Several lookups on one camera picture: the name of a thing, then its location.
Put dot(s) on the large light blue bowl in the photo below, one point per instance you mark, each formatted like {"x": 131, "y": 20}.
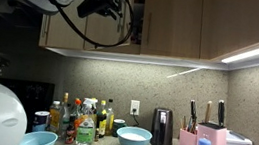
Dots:
{"x": 38, "y": 141}

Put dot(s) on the soy sauce bottle yellow cap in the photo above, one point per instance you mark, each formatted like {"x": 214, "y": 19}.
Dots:
{"x": 101, "y": 122}

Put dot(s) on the small dark bottle red label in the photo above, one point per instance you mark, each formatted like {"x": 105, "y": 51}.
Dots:
{"x": 71, "y": 132}

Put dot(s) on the wide wooden corner cabinet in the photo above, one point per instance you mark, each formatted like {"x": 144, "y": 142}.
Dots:
{"x": 244, "y": 20}

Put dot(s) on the clear spray bottle white trigger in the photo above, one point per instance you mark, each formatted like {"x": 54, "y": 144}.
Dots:
{"x": 85, "y": 130}

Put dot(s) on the white wall power outlet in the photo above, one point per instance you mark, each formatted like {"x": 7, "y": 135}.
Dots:
{"x": 135, "y": 105}

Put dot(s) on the orange cap bottle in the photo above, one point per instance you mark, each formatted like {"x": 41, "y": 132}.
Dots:
{"x": 77, "y": 102}

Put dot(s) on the black electric kettle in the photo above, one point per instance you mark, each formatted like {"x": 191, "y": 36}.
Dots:
{"x": 162, "y": 130}

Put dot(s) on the teal lid jar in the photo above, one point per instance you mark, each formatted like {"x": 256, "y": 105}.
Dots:
{"x": 119, "y": 123}

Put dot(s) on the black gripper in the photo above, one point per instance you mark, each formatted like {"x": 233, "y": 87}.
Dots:
{"x": 95, "y": 2}

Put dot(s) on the white flour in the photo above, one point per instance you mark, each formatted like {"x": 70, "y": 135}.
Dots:
{"x": 133, "y": 136}

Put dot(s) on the wooden cabinet door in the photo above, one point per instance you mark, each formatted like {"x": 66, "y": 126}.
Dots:
{"x": 176, "y": 21}
{"x": 64, "y": 33}
{"x": 107, "y": 32}

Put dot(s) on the light blue mixing bowl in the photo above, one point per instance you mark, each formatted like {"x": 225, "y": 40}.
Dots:
{"x": 132, "y": 144}

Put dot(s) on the blue white canister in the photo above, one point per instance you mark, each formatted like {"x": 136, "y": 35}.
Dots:
{"x": 40, "y": 121}

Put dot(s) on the white plastic container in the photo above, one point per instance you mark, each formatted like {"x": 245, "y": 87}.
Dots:
{"x": 239, "y": 142}

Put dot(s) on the brown wooden utensil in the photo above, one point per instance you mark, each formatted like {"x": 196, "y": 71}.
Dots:
{"x": 184, "y": 123}

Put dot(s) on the white cap oil bottle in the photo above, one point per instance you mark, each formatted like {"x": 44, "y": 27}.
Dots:
{"x": 54, "y": 116}

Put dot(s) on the black cap bottle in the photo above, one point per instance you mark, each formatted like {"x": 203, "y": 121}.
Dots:
{"x": 109, "y": 120}

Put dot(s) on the pink utensil holder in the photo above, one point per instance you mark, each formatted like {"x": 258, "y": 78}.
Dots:
{"x": 187, "y": 140}

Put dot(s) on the tall bottle gold cap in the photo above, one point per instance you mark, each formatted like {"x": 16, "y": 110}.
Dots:
{"x": 64, "y": 117}

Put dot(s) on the black microwave oven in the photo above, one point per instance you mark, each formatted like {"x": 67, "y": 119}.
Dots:
{"x": 32, "y": 96}

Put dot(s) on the pink knife block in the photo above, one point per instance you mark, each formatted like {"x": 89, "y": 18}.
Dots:
{"x": 211, "y": 140}

